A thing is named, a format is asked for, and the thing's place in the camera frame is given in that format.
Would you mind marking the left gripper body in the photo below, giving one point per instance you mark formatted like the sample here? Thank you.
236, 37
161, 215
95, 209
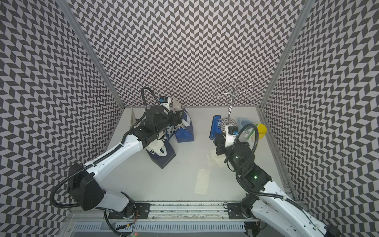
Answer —
173, 120

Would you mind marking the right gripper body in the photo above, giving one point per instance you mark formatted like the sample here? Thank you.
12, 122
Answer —
222, 149

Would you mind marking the blue black stapler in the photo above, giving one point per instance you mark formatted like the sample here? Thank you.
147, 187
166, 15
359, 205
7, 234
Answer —
216, 126

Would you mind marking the royal blue tote bag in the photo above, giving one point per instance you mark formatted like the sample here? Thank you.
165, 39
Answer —
184, 131

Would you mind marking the navy tote bag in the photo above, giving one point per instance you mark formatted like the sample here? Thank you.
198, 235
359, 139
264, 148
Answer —
161, 153

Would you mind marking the navy bag with white handles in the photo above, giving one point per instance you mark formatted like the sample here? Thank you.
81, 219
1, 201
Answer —
134, 121

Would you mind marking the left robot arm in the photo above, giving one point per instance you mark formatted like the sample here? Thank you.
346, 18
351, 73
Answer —
82, 188

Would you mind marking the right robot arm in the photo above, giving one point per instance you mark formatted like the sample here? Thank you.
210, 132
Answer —
264, 199

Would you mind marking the light blue ceramic mug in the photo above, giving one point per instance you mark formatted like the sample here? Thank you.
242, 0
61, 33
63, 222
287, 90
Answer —
241, 122

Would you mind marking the yellow plastic goblet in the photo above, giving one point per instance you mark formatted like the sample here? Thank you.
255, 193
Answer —
262, 130

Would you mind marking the chrome mug tree stand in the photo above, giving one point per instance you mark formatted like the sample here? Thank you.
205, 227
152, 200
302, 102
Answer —
233, 90

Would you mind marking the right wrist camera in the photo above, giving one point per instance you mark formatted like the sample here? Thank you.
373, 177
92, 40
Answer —
231, 134

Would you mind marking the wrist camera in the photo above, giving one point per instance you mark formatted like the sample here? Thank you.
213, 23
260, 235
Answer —
231, 134
165, 101

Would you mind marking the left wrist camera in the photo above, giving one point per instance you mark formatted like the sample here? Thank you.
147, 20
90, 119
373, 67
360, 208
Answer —
165, 101

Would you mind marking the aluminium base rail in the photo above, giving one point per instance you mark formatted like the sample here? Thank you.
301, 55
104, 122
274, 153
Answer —
185, 211

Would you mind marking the aluminium corner post left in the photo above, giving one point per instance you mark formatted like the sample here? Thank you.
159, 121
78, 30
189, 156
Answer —
66, 10

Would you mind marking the aluminium corner post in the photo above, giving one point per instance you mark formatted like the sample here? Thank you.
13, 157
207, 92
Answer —
287, 50
66, 10

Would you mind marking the aluminium corner post right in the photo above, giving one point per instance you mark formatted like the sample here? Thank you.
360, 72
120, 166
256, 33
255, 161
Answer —
287, 50

